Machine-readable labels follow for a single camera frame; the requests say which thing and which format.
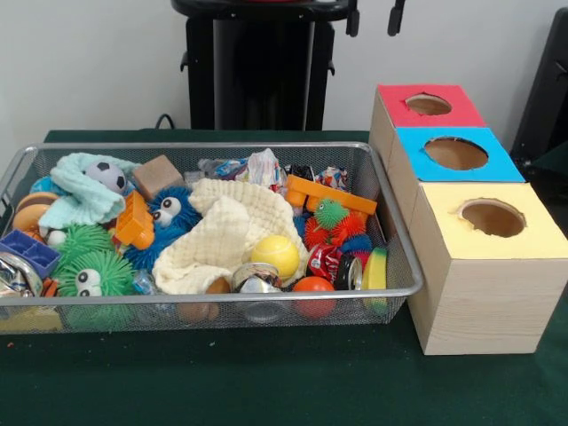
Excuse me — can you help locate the wooden box with three holes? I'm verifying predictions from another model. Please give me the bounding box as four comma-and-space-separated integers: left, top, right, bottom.
368, 84, 568, 356

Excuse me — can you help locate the yellow ball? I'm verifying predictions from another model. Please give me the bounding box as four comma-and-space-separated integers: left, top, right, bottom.
250, 234, 301, 280

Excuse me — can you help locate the orange plastic tray block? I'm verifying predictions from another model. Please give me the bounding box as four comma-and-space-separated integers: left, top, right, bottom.
284, 175, 377, 217

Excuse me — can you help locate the cream waffle cloth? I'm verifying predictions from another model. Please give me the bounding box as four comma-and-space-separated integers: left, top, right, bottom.
154, 178, 309, 296

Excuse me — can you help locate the red-orange ball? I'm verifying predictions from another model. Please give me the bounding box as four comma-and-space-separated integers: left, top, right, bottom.
291, 276, 336, 319

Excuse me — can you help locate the blue furry googly-eyed toy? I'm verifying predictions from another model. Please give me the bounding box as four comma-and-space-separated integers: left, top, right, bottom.
124, 185, 203, 272

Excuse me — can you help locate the brown wooden cube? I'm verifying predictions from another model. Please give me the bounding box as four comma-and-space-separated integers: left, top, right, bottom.
133, 155, 185, 198

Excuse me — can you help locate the orange plastic toy piece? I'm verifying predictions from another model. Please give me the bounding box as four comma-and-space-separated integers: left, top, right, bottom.
115, 191, 156, 250

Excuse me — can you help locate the green cloth table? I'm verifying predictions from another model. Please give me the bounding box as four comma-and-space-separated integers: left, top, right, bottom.
0, 129, 568, 426

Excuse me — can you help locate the small soccer ball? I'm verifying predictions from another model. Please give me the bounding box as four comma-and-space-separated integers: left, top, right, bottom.
86, 162, 128, 194

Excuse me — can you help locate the green spiky googly-eyed toy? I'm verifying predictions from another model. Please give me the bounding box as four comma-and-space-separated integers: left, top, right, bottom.
53, 248, 136, 301

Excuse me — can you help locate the mint green cloth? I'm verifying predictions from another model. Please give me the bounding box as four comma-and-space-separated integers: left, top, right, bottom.
37, 153, 141, 232

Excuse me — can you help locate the black floor stand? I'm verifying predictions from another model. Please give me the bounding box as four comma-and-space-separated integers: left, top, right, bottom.
513, 7, 568, 178

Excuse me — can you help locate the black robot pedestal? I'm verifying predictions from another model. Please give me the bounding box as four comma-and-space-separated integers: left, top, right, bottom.
171, 0, 360, 131

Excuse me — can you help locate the wire mesh bin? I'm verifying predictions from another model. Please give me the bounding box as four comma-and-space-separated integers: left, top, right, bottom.
0, 142, 425, 335

